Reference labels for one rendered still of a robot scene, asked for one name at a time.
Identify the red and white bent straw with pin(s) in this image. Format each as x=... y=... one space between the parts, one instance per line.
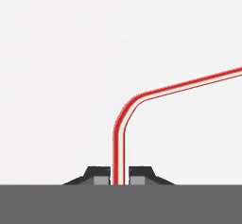
x=119 y=146

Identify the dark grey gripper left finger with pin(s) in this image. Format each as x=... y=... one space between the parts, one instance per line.
x=98 y=173

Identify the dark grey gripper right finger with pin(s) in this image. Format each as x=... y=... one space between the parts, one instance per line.
x=141 y=173

